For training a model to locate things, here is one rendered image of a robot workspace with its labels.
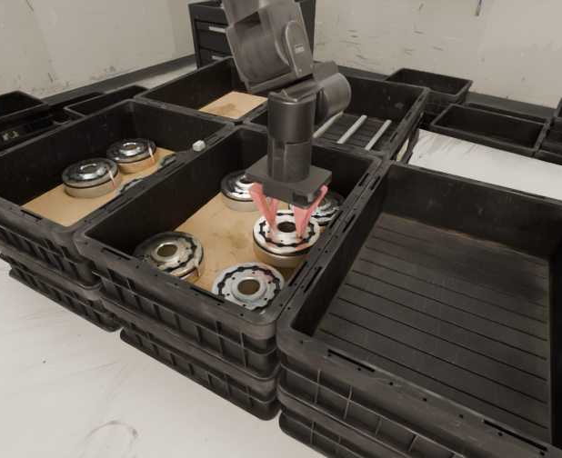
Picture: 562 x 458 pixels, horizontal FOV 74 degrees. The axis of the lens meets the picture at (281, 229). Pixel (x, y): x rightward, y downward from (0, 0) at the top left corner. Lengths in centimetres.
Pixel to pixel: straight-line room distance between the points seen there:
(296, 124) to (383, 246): 28
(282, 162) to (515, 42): 335
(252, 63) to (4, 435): 59
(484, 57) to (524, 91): 42
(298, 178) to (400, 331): 24
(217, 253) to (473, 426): 41
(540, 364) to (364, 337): 21
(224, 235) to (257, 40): 33
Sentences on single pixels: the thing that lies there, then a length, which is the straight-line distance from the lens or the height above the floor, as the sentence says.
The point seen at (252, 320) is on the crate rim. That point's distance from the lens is 39.
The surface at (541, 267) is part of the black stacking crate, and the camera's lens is 71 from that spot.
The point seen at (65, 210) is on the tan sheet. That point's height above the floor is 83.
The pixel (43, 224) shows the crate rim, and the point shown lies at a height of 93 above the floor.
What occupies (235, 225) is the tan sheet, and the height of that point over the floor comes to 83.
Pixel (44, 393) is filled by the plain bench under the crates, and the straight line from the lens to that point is 70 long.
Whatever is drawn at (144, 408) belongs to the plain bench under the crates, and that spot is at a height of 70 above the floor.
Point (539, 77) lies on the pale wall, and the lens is 377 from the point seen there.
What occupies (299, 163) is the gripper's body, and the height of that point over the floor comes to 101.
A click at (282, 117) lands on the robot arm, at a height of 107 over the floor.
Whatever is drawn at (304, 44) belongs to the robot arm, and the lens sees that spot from 46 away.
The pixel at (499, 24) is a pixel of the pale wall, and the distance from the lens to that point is 374.
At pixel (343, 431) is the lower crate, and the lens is 47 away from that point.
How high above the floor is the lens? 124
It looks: 39 degrees down
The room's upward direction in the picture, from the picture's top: straight up
